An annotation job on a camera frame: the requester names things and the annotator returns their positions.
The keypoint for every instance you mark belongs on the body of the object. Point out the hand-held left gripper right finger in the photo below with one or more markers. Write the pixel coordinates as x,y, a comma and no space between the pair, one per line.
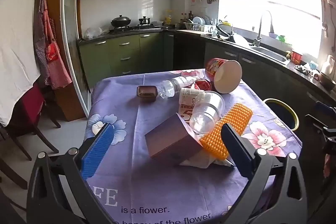
236,150

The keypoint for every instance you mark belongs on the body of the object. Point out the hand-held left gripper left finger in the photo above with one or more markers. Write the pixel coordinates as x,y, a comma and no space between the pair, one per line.
97,150

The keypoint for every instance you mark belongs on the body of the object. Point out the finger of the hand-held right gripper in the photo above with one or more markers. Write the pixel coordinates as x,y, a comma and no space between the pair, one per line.
325,108
319,124

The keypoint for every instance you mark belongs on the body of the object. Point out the orange foam net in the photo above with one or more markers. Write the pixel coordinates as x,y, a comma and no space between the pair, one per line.
231,119

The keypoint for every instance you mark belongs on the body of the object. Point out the black yellow-rimmed trash bin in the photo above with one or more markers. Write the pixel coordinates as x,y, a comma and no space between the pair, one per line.
281,113

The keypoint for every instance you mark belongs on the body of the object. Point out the clear plastic cup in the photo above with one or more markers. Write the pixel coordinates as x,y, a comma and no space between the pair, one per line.
207,113

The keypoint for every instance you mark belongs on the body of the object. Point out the printed paper cup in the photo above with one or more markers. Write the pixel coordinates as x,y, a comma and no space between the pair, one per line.
186,103

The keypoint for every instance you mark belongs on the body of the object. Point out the crushed red can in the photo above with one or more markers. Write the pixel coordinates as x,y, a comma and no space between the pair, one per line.
203,85

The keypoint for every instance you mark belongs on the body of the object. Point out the large red noodle cup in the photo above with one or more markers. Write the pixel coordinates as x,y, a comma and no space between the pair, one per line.
225,77

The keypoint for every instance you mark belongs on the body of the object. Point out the brown plastic container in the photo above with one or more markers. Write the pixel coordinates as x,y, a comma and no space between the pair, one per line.
147,92

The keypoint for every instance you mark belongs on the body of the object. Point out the clear plastic water bottle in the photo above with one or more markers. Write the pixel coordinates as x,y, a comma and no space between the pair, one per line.
168,87

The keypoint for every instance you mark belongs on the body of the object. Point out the dark metal bowl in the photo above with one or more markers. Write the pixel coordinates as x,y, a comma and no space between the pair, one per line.
328,81

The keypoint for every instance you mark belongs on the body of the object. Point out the black kitchen countertop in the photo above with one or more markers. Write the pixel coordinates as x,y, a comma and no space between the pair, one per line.
304,74

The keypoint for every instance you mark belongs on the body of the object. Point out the white jug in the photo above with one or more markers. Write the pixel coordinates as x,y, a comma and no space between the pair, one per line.
328,66

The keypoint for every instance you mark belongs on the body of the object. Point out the light blue cup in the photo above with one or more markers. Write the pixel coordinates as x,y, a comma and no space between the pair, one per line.
314,65

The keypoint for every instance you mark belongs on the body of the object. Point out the dark rag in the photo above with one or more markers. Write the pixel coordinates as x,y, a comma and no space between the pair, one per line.
302,69

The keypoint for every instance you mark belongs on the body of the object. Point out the small red noodle cup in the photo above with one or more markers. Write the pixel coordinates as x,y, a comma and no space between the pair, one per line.
296,56

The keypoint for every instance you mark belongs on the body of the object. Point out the purple floral tablecloth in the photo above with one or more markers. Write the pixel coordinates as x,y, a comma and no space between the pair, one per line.
147,187

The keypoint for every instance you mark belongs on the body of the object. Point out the small brass tap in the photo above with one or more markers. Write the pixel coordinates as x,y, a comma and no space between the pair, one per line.
288,55

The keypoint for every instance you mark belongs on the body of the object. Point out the steel sink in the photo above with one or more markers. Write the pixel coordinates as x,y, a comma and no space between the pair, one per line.
270,54

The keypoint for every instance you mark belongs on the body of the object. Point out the wooden chair red cushion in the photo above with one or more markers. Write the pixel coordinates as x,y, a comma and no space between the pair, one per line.
31,106

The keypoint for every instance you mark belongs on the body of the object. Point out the green plastic basin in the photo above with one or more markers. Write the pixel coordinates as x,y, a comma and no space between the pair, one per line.
282,38

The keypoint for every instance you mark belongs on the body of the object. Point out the purple plastic basin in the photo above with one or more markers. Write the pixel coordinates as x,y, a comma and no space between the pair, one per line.
273,35

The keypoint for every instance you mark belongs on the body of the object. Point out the sink base cabinet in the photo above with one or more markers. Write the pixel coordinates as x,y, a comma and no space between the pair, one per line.
223,56

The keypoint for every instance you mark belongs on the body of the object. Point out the base cabinet with drawers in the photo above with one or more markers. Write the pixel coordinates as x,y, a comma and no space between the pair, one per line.
126,53

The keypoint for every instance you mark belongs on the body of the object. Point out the steel gooseneck faucet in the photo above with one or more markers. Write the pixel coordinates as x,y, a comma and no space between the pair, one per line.
260,29

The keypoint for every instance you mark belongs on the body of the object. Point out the red checked apron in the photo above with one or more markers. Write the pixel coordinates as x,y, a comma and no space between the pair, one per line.
52,56

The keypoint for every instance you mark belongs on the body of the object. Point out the white plate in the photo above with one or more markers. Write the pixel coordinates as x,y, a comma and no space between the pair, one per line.
241,40

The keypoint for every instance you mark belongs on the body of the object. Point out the black frying pan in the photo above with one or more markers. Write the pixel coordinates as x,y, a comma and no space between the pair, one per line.
225,35

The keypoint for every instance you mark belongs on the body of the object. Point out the clear plastic bags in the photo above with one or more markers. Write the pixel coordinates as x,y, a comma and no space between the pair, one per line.
94,33

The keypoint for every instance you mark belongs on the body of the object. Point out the sliding glass door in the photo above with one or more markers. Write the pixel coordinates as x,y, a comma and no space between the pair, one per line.
72,29

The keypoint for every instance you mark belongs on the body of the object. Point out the gas stove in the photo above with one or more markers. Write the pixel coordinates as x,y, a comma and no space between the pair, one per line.
135,29

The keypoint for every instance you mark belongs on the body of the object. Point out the white dish rack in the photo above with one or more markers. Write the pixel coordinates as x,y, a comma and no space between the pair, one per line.
202,26

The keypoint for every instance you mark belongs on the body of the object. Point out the black wok with lid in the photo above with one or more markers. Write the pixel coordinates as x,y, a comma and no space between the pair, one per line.
120,21

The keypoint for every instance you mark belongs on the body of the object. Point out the white hanging cloth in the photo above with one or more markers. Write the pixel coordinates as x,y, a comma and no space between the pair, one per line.
15,43

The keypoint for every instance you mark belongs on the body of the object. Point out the small black pot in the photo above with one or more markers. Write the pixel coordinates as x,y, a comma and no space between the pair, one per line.
144,21

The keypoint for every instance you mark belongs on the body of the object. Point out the yellow oil bottle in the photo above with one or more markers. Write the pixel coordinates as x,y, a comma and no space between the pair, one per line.
168,20

